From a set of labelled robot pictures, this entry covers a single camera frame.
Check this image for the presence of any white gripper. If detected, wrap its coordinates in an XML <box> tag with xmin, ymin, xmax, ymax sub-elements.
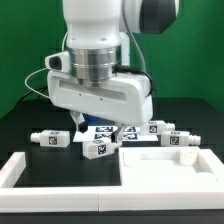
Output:
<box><xmin>47</xmin><ymin>71</ymin><xmax>153</xmax><ymax>146</ymax></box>

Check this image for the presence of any white sheet with tags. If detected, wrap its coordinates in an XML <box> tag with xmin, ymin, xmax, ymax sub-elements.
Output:
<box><xmin>73</xmin><ymin>126</ymin><xmax>158</xmax><ymax>142</ymax></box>

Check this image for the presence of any grey looped cable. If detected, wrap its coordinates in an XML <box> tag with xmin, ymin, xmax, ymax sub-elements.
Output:
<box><xmin>24</xmin><ymin>31</ymin><xmax>69</xmax><ymax>103</ymax></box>

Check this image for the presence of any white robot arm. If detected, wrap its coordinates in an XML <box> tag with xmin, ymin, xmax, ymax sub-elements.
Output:
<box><xmin>45</xmin><ymin>0</ymin><xmax>179</xmax><ymax>143</ymax></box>

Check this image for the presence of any white U-shaped fence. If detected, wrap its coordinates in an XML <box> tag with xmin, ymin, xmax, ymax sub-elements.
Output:
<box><xmin>0</xmin><ymin>152</ymin><xmax>224</xmax><ymax>213</ymax></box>

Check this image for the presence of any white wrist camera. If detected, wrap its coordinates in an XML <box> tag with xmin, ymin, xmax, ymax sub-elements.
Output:
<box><xmin>45</xmin><ymin>51</ymin><xmax>71</xmax><ymax>73</ymax></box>

